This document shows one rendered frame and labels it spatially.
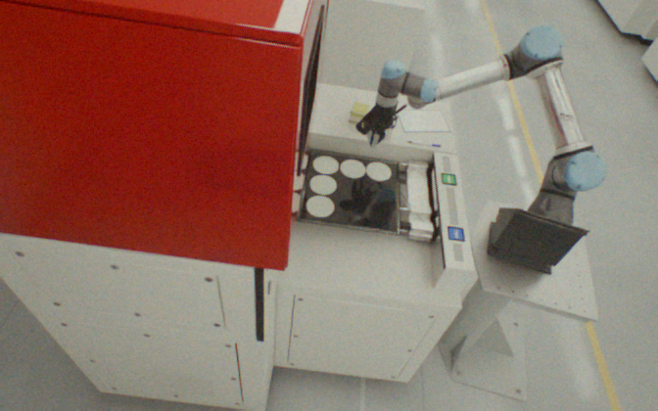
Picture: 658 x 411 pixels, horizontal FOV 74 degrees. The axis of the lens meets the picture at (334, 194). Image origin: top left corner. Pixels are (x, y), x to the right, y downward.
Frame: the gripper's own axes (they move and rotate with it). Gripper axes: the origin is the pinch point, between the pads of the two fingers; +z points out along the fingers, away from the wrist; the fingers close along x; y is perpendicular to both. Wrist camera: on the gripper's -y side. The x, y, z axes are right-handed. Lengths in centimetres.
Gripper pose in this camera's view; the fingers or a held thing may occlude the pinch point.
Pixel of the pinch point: (371, 146)
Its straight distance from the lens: 171.1
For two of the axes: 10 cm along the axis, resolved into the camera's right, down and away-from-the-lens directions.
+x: -6.4, -6.2, 4.5
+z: -1.2, 6.6, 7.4
